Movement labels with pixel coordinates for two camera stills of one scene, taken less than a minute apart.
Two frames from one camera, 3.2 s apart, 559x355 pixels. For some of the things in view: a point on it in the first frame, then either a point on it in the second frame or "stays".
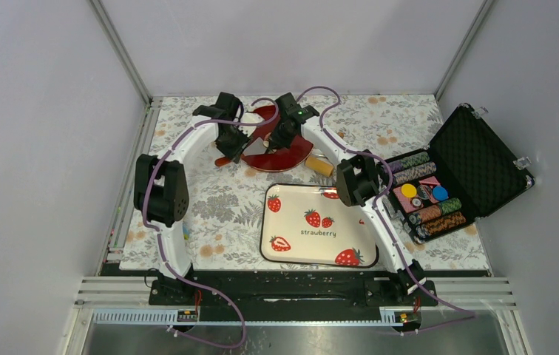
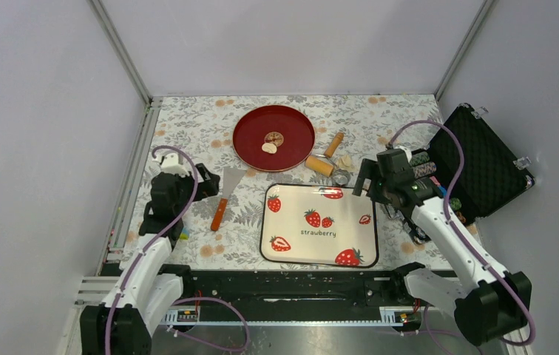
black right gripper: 275,142 -> 367,168
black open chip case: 467,169 stays
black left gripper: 235,151 -> 208,186
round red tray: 296,151 stays
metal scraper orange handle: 257,146 -> 231,177
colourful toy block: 185,230 stays
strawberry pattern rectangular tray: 310,225 stays
